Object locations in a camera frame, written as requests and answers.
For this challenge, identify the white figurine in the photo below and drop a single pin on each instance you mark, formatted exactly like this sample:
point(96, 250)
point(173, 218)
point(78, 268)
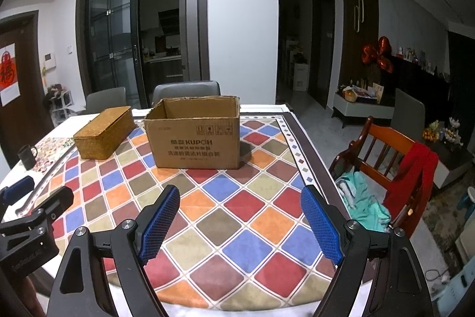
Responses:
point(453, 131)

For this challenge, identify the low grey coffee table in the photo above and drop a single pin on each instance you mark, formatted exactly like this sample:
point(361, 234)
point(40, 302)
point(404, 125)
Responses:
point(451, 161)

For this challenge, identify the low white cabinet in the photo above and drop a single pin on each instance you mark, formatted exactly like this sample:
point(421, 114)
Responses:
point(362, 112)

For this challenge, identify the white wall intercom panel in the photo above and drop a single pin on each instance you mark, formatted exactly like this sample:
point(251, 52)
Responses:
point(50, 60)

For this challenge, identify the light blue stool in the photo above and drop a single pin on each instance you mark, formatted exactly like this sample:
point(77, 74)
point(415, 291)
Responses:
point(467, 198)

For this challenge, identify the dark wooden door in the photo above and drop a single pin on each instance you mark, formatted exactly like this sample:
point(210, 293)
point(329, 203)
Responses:
point(31, 90)

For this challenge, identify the red foil balloon bow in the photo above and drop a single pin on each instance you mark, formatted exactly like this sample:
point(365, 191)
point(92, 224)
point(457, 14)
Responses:
point(378, 55)

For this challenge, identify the dark room door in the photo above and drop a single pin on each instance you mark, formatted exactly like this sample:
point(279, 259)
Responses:
point(322, 46)

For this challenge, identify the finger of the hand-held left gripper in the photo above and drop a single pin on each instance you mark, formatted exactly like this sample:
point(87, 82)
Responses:
point(18, 189)
point(55, 200)

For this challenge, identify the black range hood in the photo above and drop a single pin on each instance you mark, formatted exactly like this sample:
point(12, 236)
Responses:
point(170, 21)

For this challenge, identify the dark sideboard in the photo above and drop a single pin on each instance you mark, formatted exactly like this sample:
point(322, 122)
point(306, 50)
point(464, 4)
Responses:
point(419, 79)

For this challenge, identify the grey dining chair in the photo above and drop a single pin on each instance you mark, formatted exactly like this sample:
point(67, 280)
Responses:
point(408, 116)
point(185, 90)
point(105, 99)

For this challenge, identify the white carton box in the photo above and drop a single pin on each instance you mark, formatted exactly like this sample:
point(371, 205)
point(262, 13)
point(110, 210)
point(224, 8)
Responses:
point(300, 77)

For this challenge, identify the white appliance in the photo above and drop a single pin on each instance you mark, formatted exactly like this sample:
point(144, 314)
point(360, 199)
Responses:
point(458, 291)

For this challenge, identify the red garment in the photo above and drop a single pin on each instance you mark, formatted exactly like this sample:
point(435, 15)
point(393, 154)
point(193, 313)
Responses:
point(412, 172)

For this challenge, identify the teal cloth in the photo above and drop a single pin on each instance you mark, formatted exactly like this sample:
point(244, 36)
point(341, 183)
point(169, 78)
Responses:
point(367, 202)

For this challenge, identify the glass sliding door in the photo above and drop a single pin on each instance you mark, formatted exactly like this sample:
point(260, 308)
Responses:
point(111, 34)

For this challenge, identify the silver refrigerator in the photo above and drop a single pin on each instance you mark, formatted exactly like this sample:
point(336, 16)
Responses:
point(190, 27)

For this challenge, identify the bunch of orange fruit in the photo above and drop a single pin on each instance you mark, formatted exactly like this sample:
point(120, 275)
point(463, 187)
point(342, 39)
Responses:
point(432, 133)

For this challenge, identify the woven lidded basket box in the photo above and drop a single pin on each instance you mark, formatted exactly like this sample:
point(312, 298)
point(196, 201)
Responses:
point(104, 131)

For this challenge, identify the round orange basket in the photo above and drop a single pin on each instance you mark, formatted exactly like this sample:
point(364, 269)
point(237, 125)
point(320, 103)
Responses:
point(349, 95)

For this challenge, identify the beige standing card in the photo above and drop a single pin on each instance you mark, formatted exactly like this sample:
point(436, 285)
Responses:
point(377, 92)

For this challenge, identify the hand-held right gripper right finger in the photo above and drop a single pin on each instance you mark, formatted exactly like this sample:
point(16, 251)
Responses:
point(321, 224)

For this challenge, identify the white shoe rack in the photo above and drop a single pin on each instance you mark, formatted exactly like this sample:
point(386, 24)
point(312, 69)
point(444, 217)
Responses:
point(59, 103)

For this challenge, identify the brown cardboard box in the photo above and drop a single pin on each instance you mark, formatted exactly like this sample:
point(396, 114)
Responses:
point(193, 142)

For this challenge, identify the red and white door poster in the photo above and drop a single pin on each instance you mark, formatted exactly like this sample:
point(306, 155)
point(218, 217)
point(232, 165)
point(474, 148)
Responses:
point(8, 75)

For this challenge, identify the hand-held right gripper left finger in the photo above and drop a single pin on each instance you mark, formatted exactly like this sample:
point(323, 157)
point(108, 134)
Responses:
point(159, 224)

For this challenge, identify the black mug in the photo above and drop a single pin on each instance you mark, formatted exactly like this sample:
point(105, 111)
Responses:
point(26, 157)

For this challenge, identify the wooden chair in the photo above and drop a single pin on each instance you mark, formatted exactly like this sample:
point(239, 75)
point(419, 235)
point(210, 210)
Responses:
point(378, 138)

